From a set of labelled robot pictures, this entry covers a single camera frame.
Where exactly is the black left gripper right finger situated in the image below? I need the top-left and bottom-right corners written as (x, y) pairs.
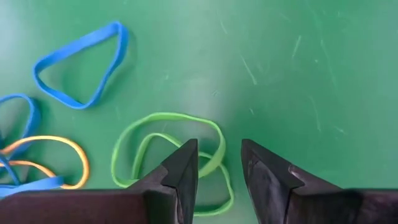
top-left (241, 139), bottom-right (398, 224)

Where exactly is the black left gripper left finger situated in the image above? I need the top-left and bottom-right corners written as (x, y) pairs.
top-left (0, 139), bottom-right (199, 224)

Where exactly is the blue rubber band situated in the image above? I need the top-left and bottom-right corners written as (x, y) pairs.
top-left (0, 93), bottom-right (42, 187)
top-left (32, 21), bottom-right (129, 111)
top-left (0, 176), bottom-right (65, 199)

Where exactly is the green rubber band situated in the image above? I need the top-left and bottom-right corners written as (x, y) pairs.
top-left (110, 111), bottom-right (226, 189)
top-left (131, 133), bottom-right (235, 217)

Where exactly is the yellow rubber band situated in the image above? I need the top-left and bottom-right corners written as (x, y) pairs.
top-left (0, 135), bottom-right (91, 190)

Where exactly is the green table mat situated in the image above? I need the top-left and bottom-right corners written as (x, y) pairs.
top-left (0, 0), bottom-right (398, 224)

